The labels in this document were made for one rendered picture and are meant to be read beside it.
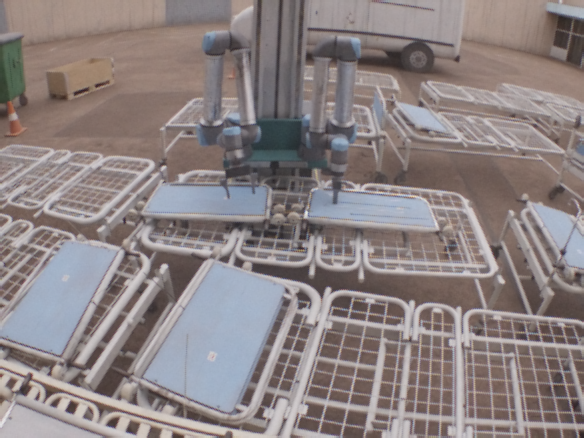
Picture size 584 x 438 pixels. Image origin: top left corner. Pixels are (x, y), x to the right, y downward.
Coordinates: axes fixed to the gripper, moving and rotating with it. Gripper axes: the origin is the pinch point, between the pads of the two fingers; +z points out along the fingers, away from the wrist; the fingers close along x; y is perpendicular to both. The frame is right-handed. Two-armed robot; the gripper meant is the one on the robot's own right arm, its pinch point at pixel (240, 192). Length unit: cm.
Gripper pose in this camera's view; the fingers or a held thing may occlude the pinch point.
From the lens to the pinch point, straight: 212.0
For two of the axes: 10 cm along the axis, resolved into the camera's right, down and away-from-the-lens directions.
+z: 1.5, 9.8, 1.7
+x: -9.7, 1.7, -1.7
